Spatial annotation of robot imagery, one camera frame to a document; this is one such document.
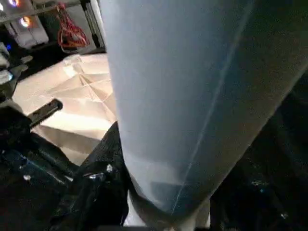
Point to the black glossy mat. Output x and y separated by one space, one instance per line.
36 192

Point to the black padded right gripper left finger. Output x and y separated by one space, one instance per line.
101 183

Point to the red patterned cloth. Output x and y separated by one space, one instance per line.
71 31

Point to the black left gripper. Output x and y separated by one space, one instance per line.
14 120

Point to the white plastic table leg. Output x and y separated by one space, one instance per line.
180 96

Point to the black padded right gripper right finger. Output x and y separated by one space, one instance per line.
264 192

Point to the white plastic table top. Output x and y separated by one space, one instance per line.
72 96

